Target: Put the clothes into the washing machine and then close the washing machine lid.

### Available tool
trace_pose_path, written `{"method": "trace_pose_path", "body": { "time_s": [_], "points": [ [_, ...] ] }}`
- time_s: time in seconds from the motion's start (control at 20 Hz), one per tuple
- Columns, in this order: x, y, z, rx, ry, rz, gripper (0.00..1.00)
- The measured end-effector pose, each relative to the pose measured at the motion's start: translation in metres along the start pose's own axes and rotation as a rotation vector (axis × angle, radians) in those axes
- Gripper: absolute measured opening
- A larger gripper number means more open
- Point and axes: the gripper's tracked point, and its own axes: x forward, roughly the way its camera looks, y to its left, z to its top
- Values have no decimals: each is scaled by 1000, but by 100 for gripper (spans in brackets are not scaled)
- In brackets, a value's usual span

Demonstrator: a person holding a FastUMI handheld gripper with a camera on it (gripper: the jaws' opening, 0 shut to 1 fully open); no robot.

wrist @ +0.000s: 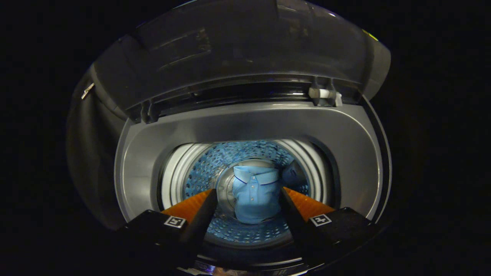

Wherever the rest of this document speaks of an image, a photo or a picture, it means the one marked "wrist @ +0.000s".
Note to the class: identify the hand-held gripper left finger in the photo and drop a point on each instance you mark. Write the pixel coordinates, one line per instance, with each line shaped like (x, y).
(201, 226)

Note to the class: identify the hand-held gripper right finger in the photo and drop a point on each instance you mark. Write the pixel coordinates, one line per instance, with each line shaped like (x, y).
(293, 222)

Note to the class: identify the light blue polo shirt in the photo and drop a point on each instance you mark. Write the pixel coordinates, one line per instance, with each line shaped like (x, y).
(255, 195)

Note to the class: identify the dark grey washing machine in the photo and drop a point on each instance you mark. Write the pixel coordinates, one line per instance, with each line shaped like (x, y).
(345, 153)

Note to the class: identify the dark washing machine lid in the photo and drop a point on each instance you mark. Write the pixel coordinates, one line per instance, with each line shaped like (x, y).
(249, 42)

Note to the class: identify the white clothes peg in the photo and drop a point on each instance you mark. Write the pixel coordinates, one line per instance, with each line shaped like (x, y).
(87, 91)

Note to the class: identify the black backdrop cloth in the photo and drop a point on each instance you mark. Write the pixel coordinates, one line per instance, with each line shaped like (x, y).
(92, 153)

